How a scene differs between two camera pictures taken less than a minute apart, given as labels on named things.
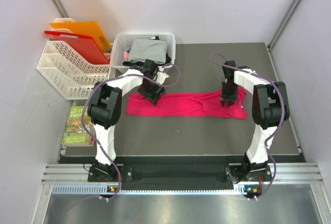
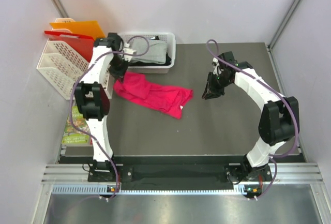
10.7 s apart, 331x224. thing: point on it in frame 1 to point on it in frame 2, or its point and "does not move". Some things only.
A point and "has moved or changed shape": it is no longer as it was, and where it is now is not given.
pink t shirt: (200, 104) has moved or changed shape
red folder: (87, 45) does not move
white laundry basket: (120, 43) does not move
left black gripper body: (148, 90) to (118, 66)
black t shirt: (134, 63) does not move
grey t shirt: (142, 49) does not move
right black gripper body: (229, 92) to (216, 83)
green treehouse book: (74, 133) does not move
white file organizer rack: (72, 72) does not move
